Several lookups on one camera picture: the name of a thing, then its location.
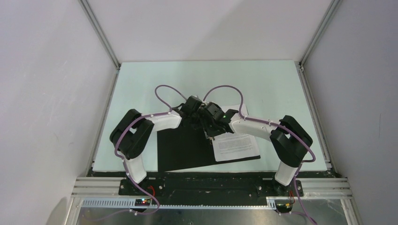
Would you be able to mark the left controller board with LEDs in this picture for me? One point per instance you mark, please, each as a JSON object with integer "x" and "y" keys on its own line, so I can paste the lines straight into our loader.
{"x": 142, "y": 202}

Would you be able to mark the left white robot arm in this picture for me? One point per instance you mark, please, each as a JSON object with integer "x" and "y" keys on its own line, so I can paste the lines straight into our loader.
{"x": 132, "y": 133}

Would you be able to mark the left aluminium frame post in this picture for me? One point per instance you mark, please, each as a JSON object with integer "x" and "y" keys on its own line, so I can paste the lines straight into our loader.
{"x": 86, "y": 7}

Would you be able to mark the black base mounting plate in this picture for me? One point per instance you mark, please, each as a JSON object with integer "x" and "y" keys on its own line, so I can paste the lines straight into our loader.
{"x": 211, "y": 189}

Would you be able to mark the right controller board with LEDs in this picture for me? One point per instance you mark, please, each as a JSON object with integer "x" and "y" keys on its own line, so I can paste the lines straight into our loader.
{"x": 284, "y": 208}

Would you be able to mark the printed white paper sheets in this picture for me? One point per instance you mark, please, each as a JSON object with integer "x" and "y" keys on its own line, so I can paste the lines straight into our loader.
{"x": 228, "y": 147}

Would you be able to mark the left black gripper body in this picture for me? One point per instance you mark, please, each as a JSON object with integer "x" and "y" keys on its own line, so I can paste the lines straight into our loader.
{"x": 195, "y": 121}

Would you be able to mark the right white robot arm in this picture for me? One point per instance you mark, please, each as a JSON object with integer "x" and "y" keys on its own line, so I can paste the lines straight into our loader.
{"x": 290, "y": 141}

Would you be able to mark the controller board with leds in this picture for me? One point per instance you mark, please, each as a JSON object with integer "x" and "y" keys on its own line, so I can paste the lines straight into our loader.
{"x": 142, "y": 202}
{"x": 284, "y": 208}

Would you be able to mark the red and black folder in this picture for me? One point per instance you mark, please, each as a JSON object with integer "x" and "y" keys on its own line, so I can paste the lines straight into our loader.
{"x": 185, "y": 148}

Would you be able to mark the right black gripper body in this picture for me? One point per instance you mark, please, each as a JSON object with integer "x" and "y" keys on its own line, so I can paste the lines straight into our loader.
{"x": 210, "y": 129}

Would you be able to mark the aluminium front rail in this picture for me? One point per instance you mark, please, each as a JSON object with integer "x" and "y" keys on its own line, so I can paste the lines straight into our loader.
{"x": 313, "y": 188}

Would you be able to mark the right aluminium frame post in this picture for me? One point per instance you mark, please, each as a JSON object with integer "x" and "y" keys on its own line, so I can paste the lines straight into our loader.
{"x": 325, "y": 21}

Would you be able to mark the aluminium frame post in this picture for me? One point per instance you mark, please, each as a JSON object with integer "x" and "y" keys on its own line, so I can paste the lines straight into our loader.
{"x": 86, "y": 7}
{"x": 325, "y": 21}

